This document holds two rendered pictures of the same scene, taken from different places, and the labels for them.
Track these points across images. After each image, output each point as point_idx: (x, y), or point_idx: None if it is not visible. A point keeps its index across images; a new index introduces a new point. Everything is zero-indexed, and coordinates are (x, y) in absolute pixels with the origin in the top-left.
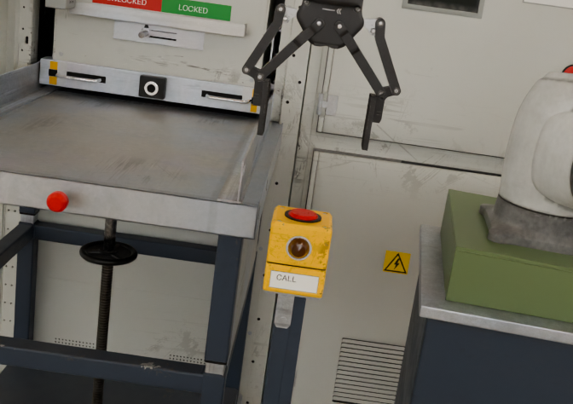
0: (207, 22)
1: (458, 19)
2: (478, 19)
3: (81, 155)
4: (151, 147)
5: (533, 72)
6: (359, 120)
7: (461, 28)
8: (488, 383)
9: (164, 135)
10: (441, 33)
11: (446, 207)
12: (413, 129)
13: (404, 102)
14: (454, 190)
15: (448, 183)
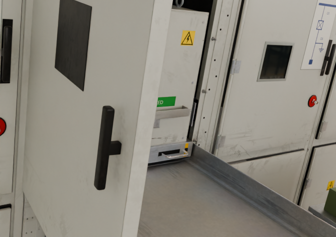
0: (170, 112)
1: (277, 82)
2: (284, 81)
3: None
4: (224, 225)
5: (299, 102)
6: (233, 145)
7: (277, 87)
8: None
9: (200, 206)
10: (270, 91)
11: (334, 199)
12: (254, 143)
13: (252, 130)
14: (332, 188)
15: (264, 164)
